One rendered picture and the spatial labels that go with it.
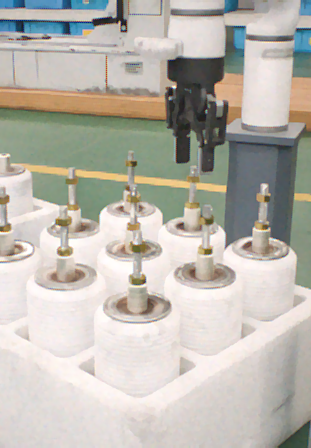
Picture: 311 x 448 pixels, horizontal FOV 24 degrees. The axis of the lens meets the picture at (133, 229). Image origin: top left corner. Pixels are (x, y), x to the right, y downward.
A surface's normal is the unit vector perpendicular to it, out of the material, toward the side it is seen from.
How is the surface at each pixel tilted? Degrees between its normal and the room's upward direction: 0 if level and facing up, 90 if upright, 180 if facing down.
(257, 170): 90
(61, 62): 90
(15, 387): 90
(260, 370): 90
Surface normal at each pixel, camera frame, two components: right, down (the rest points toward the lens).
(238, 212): -0.36, 0.33
